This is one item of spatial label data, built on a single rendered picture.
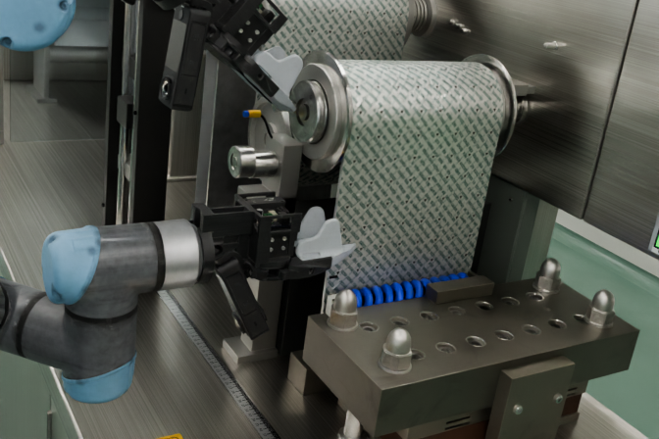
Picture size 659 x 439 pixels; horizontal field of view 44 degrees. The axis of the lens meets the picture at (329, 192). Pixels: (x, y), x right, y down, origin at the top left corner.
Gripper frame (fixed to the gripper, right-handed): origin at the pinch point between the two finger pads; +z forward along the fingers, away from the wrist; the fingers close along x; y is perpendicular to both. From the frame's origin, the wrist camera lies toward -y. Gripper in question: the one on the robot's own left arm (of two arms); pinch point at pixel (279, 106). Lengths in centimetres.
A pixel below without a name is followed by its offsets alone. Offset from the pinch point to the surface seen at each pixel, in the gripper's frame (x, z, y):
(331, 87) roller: -5.9, 0.1, 5.0
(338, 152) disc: -8.1, 5.2, 0.0
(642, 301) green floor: 114, 274, 65
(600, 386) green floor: 71, 217, 17
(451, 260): -8.4, 31.3, 0.5
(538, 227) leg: 5, 57, 17
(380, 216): -8.4, 16.3, -2.0
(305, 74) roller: 0.5, 0.1, 5.0
